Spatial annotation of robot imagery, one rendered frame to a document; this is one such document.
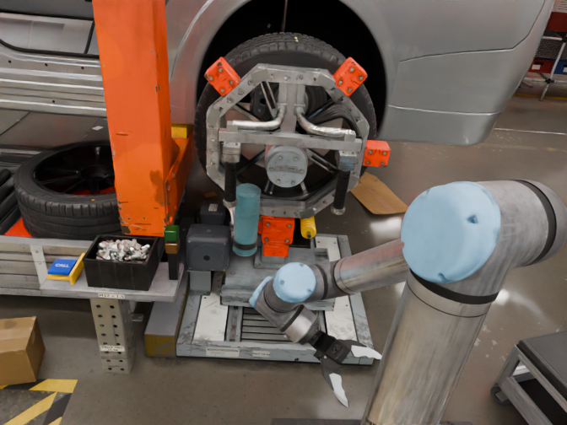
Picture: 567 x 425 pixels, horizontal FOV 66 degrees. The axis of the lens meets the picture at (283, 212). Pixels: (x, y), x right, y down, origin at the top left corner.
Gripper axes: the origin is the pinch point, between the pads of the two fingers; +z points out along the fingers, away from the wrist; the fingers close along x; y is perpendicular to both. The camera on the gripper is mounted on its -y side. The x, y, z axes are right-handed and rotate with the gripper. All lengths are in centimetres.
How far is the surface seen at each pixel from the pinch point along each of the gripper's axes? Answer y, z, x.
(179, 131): 69, -106, -32
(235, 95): 15, -82, -42
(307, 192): 48, -46, -43
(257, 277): 75, -39, -8
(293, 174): 18, -51, -35
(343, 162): 5, -42, -44
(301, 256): 86, -30, -29
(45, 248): 62, -108, 38
